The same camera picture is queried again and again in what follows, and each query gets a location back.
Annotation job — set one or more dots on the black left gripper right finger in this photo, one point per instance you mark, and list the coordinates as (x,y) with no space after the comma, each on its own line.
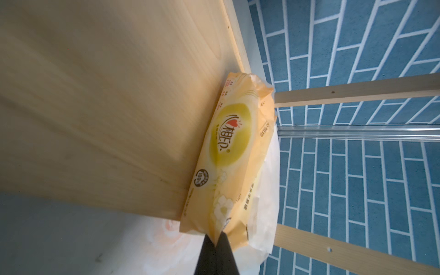
(225,262)

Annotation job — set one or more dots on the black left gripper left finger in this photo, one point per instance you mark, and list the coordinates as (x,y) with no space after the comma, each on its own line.
(207,263)

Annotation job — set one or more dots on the orange white tissue pack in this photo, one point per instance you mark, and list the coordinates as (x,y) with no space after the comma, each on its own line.
(235,189)

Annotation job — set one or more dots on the wooden two-tier shelf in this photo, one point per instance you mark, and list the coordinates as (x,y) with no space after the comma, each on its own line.
(105,104)

